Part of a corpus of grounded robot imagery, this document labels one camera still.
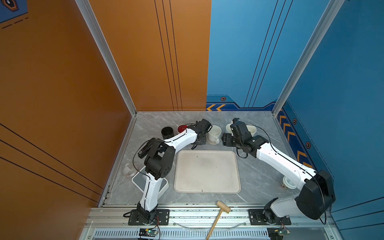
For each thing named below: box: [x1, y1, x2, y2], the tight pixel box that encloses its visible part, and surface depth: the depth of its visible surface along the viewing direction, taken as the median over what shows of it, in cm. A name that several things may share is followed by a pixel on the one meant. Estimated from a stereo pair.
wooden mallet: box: [206, 201, 231, 240], surface depth 76 cm
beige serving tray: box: [174, 150, 241, 194], surface depth 90 cm
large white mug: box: [206, 125, 222, 145], surface depth 99 cm
